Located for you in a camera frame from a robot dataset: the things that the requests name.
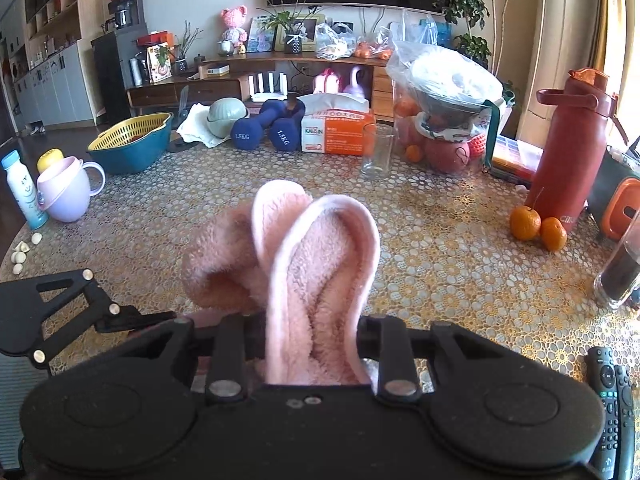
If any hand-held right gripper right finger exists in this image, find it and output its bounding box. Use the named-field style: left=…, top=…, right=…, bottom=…
left=360, top=314, right=526, bottom=405

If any clear drinking glass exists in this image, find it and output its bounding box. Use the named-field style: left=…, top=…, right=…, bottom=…
left=361, top=122, right=396, bottom=178

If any potted plant in black pot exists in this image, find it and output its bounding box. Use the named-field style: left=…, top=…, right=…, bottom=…
left=257, top=0, right=321, bottom=55

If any lilac kettle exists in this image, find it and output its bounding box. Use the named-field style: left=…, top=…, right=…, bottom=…
left=344, top=66, right=372, bottom=110

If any blue plastic bag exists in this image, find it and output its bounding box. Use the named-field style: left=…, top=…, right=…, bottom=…
left=402, top=9, right=453, bottom=51

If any wooden wall shelving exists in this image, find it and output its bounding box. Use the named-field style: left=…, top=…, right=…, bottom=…
left=22, top=0, right=81, bottom=46

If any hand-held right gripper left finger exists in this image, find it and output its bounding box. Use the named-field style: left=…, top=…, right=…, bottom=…
left=100, top=312, right=249, bottom=405

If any teal basin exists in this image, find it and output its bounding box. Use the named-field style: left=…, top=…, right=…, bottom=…
left=89, top=119, right=173, bottom=175

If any pink bear doll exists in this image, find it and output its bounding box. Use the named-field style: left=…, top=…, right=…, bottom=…
left=220, top=6, right=249, bottom=56

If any red thermos bottle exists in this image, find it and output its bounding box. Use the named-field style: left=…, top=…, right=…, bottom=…
left=528, top=67, right=630, bottom=233

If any plastic bag of snacks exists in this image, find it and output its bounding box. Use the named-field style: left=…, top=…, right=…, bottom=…
left=315, top=22, right=357, bottom=61

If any yellow curtain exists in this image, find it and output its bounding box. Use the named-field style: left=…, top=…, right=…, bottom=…
left=592, top=0, right=640, bottom=106

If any glass jar with dark contents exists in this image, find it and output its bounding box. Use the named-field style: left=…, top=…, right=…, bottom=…
left=593, top=232, right=640, bottom=311

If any yellow colander basket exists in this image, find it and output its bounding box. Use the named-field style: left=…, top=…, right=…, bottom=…
left=87, top=112, right=172, bottom=153

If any white tower air conditioner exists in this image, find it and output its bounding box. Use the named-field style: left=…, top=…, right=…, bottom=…
left=517, top=0, right=608, bottom=138

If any pink fluffy towel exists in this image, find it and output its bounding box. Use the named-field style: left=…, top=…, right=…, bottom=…
left=181, top=179, right=382, bottom=387

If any yellow photo frame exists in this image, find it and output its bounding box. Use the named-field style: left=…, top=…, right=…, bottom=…
left=274, top=14, right=326, bottom=52

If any plastic bag of oranges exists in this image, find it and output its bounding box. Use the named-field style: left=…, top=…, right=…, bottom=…
left=355, top=30, right=393, bottom=61

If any blue picture card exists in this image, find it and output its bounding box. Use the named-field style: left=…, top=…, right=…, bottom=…
left=247, top=16, right=276, bottom=53

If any printed paper bag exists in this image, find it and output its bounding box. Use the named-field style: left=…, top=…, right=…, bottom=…
left=147, top=42, right=173, bottom=83

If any dark green orange case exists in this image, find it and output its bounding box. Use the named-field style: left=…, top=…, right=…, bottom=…
left=586, top=147, right=640, bottom=243

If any lilac cup with white handle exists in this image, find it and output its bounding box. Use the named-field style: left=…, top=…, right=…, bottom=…
left=37, top=156, right=107, bottom=223

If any white router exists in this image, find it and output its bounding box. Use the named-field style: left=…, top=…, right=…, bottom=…
left=248, top=71, right=288, bottom=102

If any white cloth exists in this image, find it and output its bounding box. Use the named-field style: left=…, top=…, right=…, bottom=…
left=176, top=102, right=233, bottom=148

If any black cabinet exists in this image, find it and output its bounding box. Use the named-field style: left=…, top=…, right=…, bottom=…
left=91, top=22, right=151, bottom=126

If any black coffee machine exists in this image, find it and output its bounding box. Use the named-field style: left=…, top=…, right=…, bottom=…
left=107, top=0, right=138, bottom=28

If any light green bowl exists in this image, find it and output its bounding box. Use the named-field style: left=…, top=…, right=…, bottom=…
left=206, top=97, right=249, bottom=139

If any colourful flat box stack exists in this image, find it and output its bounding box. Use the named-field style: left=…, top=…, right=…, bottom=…
left=487, top=135, right=543, bottom=186

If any grey striped cloth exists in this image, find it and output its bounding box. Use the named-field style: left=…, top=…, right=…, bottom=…
left=0, top=355, right=51, bottom=471

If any white bottle with blue cap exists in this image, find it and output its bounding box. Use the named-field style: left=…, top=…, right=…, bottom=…
left=1, top=150, right=50, bottom=230

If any wooden television cabinet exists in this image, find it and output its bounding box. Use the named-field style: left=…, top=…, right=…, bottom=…
left=126, top=52, right=401, bottom=123

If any dark vase with twigs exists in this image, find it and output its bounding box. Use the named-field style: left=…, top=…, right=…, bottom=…
left=172, top=21, right=203, bottom=73

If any yellow round toy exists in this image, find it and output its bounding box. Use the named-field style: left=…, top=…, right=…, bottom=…
left=37, top=148, right=65, bottom=173

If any black remote control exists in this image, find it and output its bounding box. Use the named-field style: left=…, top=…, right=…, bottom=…
left=615, top=365, right=637, bottom=480
left=585, top=346, right=621, bottom=480

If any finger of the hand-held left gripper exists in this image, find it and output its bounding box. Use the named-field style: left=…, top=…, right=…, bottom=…
left=0, top=269, right=179, bottom=371

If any bagged bowl of fruit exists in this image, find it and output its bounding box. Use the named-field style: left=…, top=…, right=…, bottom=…
left=386, top=39, right=516, bottom=143

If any pink gift bag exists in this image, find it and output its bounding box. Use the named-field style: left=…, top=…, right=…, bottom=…
left=314, top=69, right=341, bottom=95

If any white storage cabinet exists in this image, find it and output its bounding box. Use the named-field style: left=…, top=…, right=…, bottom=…
left=12, top=42, right=96, bottom=133

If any orange white tissue box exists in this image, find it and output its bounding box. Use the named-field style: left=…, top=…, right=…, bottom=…
left=297, top=92, right=377, bottom=156

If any blue dumbbell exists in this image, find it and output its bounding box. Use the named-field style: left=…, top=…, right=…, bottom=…
left=269, top=100, right=307, bottom=153
left=231, top=99, right=281, bottom=151

